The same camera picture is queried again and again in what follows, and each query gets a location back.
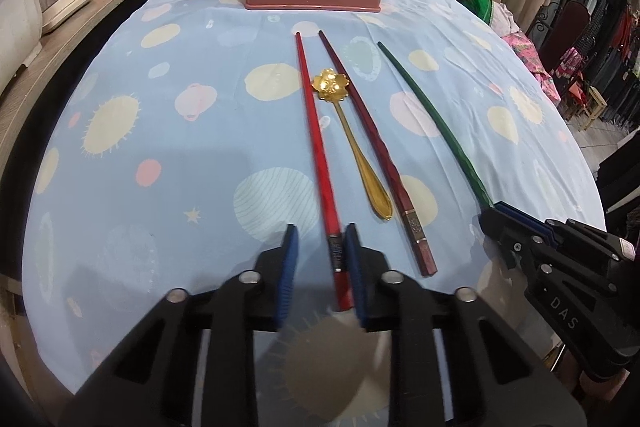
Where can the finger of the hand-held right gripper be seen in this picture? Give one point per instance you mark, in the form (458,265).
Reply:
(505,232)
(530,219)

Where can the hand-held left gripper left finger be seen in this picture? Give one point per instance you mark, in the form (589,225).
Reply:
(289,277)

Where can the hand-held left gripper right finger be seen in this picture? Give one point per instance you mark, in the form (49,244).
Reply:
(356,277)

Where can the green chopstick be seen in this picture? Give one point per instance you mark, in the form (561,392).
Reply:
(440,127)

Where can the maroon chopstick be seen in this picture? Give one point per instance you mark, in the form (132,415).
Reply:
(380,147)

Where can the bright red chopstick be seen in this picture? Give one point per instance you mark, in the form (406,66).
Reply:
(315,137)

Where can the gold flower spoon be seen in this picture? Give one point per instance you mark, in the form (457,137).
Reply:
(360,157)

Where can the pink floral cloth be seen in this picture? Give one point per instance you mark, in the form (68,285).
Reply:
(530,62)

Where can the light blue printed tablecloth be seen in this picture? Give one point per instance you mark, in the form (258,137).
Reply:
(200,132)

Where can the dark ornate chair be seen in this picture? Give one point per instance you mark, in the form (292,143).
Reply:
(565,37)

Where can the hanging clothes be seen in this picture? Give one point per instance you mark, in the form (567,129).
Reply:
(610,17)

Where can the green plastic basin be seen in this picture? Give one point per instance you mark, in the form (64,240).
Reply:
(480,7)

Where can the wooden side shelf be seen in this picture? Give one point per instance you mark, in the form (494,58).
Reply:
(75,22)

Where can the white tub with blue rim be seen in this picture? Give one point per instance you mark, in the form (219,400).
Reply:
(17,22)

